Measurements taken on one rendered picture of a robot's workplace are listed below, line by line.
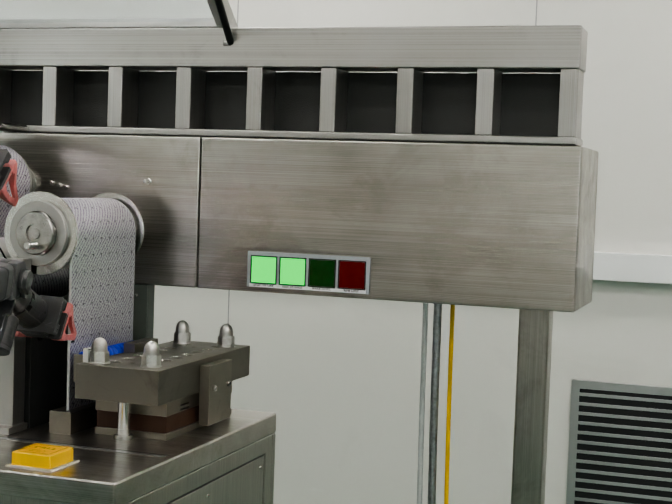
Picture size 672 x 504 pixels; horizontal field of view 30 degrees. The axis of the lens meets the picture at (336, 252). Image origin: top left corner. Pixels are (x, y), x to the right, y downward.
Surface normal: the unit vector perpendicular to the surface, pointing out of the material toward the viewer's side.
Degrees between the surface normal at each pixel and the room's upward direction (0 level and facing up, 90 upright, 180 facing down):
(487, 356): 90
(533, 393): 90
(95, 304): 90
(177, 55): 90
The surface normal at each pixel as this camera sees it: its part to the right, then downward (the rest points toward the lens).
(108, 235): 0.95, 0.05
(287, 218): -0.32, 0.04
